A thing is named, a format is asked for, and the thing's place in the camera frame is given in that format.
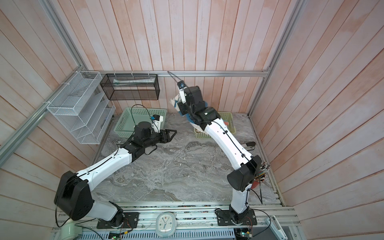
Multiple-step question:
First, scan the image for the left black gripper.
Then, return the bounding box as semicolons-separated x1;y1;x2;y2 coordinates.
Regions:
143;129;178;148

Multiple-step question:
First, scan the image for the light green plastic basket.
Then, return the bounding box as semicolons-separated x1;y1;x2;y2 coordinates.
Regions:
194;112;236;139

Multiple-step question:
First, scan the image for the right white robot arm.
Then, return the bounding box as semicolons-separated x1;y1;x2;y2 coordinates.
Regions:
173;83;262;225

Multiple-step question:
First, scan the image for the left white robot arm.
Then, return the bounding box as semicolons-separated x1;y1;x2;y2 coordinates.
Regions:
54;122;177;228

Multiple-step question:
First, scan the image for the mint green plastic basket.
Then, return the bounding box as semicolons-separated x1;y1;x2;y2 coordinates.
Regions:
114;108;167;139

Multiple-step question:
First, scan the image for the black white stapler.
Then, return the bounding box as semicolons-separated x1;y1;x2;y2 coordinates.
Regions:
242;142;256;151

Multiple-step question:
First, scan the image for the white analog clock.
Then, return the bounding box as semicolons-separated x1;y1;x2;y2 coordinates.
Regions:
155;212;177;238

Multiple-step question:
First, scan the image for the red pen holder cup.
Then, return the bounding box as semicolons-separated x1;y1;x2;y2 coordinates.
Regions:
251;162;271;189

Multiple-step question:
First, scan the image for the green circuit board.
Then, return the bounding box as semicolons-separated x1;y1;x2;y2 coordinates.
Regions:
234;228;253;240

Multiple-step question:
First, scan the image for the white green bottle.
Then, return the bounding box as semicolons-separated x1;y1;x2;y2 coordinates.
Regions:
60;220;83;240

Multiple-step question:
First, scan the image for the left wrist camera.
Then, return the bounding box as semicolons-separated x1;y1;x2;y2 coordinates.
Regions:
151;115;164;133

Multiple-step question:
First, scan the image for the black wire mesh basket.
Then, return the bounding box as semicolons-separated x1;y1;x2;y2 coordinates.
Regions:
101;73;160;101

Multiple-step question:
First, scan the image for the white wire mesh shelf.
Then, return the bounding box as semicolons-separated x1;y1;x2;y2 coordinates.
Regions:
47;71;116;145

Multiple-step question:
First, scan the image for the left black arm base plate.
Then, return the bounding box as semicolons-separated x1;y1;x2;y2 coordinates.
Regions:
96;212;140;229

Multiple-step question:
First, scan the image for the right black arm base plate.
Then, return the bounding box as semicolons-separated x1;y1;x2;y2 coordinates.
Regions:
214;209;258;227

